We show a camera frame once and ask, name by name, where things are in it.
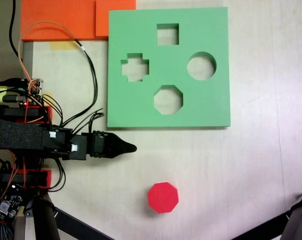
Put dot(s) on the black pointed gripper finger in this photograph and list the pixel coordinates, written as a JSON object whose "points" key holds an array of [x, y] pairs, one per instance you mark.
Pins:
{"points": [[120, 147]]}

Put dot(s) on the red octagonal pillar block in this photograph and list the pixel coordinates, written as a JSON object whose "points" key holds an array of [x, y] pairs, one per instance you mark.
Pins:
{"points": [[163, 197]]}

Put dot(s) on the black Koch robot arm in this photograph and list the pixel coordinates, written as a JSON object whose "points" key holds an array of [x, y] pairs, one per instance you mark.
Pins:
{"points": [[20, 135]]}

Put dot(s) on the large orange foam block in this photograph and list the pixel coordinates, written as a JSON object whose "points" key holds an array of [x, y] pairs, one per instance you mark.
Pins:
{"points": [[58, 17]]}

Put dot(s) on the green shape sorting board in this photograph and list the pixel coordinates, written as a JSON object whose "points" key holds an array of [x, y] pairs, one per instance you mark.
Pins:
{"points": [[170, 115]]}

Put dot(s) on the red table clamp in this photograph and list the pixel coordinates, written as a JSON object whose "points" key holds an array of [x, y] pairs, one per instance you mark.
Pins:
{"points": [[46, 113], [45, 177]]}

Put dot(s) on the black tripod leg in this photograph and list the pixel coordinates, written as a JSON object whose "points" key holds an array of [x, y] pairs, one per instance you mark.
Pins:
{"points": [[75, 225], [296, 220]]}

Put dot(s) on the black tripod tube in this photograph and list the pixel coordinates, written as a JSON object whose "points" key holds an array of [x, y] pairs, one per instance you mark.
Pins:
{"points": [[45, 220]]}

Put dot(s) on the yellow tape piece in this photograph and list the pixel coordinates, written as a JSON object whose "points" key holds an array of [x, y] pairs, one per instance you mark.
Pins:
{"points": [[61, 45]]}

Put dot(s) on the small power converter board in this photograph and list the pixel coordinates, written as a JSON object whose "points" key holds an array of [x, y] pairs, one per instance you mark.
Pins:
{"points": [[8, 206]]}

